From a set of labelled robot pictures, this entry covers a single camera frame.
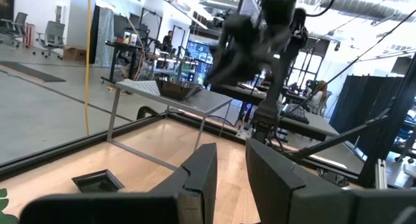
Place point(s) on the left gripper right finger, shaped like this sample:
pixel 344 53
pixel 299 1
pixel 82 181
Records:
pixel 276 191

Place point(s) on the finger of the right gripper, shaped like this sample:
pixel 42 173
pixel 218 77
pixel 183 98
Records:
pixel 245 69
pixel 224 71

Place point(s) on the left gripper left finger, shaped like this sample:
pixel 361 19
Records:
pixel 195 185

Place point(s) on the angular black bowl plate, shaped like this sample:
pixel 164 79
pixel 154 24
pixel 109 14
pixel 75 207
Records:
pixel 177 89

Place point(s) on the small square black plate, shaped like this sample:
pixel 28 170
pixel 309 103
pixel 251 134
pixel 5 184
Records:
pixel 97 182

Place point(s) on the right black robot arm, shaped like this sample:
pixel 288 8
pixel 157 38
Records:
pixel 271 97

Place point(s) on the long black desk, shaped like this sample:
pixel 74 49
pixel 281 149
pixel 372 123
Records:
pixel 240 92

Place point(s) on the person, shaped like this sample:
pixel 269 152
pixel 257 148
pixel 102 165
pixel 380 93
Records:
pixel 318 95
pixel 166 42

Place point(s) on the black keyboard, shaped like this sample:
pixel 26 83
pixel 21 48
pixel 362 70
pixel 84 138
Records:
pixel 294 113

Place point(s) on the grey perforated metal shelf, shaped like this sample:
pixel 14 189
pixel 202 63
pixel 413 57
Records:
pixel 139 87

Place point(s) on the small black desk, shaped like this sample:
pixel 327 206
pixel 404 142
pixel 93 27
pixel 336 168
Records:
pixel 122 47

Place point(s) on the silver aluminium extrusion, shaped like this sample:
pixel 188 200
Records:
pixel 381 173

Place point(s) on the dark blue partition screen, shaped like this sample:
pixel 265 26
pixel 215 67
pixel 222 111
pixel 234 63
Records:
pixel 364 110

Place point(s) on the grey patterned panel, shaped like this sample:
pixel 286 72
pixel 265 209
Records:
pixel 104 35

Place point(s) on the cardboard box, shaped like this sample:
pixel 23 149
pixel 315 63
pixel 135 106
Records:
pixel 74 53

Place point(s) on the black monitor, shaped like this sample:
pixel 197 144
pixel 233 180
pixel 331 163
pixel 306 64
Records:
pixel 401 65

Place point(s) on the grey office chair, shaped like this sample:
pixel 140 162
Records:
pixel 16 24
pixel 53 35

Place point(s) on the green plant in white pot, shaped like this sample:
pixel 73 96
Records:
pixel 3 214

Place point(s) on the black floor mat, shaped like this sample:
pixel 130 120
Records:
pixel 29 71

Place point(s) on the red striped bin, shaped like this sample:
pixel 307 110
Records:
pixel 29 34

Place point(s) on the silver ceiling duct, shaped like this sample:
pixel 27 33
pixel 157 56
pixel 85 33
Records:
pixel 357 8

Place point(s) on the black table frame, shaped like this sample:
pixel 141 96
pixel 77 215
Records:
pixel 48 156

